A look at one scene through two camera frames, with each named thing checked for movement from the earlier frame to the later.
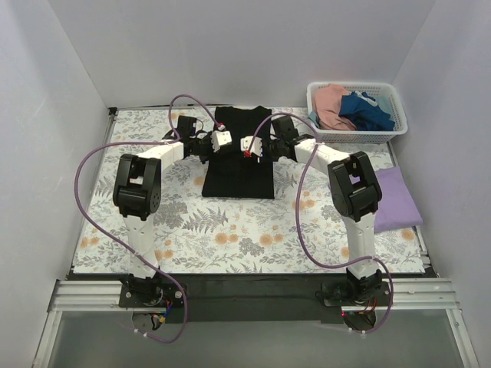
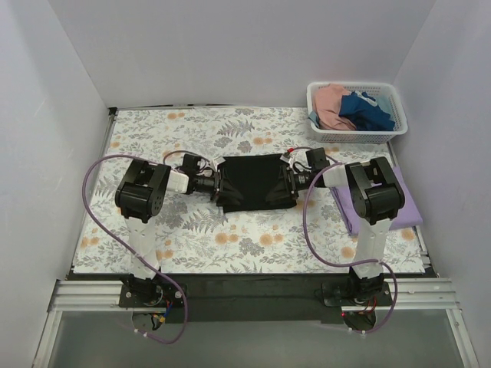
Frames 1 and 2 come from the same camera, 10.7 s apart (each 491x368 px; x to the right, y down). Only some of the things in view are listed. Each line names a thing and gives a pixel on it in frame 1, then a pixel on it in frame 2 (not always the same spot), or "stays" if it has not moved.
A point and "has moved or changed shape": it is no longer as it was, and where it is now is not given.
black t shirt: [241, 169] has moved or changed shape
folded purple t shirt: [397, 209] stays
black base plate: [205, 297] stays
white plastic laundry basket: [355, 112] stays
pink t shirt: [327, 104] stays
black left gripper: [209, 142] to [219, 187]
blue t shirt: [364, 114] stays
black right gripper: [266, 147] to [288, 182]
